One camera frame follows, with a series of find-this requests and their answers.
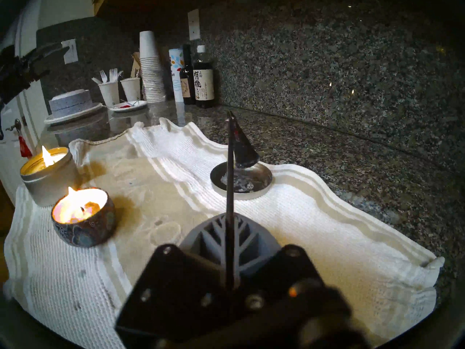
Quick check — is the gray right gripper right finger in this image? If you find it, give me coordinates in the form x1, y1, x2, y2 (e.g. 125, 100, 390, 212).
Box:
232, 213, 324, 310

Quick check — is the gray right gripper left finger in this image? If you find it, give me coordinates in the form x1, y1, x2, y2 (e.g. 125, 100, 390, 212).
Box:
116, 213, 234, 341

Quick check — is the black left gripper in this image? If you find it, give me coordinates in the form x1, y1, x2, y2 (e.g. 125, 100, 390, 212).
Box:
0, 44, 69, 109

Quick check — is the black metal candle snuffer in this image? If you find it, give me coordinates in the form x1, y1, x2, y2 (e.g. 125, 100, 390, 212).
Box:
225, 110, 260, 292

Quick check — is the small patterned bowl candle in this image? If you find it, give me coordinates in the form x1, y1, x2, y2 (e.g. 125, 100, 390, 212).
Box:
51, 186, 116, 248

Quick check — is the silver tin candle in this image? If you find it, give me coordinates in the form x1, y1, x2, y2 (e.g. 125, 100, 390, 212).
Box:
20, 145, 81, 207

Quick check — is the white beige striped towel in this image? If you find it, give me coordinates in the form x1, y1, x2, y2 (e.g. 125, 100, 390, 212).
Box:
4, 117, 445, 349

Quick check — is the stack of white paper plates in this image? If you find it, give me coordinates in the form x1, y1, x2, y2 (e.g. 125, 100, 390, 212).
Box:
44, 102, 105, 125

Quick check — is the bunch of white plastic forks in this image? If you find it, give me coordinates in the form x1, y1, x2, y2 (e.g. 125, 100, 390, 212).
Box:
92, 68, 124, 85

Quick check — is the white cup holding forks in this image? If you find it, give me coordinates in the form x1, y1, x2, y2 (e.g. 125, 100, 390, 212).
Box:
98, 81, 120, 107

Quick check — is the red key tag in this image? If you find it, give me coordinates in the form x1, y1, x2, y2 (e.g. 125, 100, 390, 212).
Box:
18, 134, 33, 159

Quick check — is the round metal snuffer dish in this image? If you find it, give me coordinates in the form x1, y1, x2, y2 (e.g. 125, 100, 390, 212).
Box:
210, 161, 273, 200

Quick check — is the white door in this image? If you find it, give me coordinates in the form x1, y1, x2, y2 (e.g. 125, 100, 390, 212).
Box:
0, 94, 41, 203

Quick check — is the small white paper plate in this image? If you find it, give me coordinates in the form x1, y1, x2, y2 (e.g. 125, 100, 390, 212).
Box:
108, 100, 148, 112

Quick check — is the stack of white paper cups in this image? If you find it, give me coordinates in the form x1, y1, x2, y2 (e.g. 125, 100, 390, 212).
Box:
139, 31, 167, 103

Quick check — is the white sea salt canister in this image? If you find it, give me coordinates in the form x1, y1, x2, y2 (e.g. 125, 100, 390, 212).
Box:
169, 48, 186, 103

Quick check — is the dark oil bottle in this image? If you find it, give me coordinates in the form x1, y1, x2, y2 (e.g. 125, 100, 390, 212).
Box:
180, 44, 197, 105

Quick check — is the soy sauce bottle white cap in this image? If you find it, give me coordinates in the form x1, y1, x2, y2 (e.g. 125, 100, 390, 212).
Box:
193, 45, 215, 109

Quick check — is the white light switch plate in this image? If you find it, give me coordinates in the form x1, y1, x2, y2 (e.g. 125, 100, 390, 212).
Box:
61, 39, 79, 64

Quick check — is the white wall outlet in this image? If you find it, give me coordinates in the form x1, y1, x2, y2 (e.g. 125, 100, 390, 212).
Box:
187, 9, 201, 41

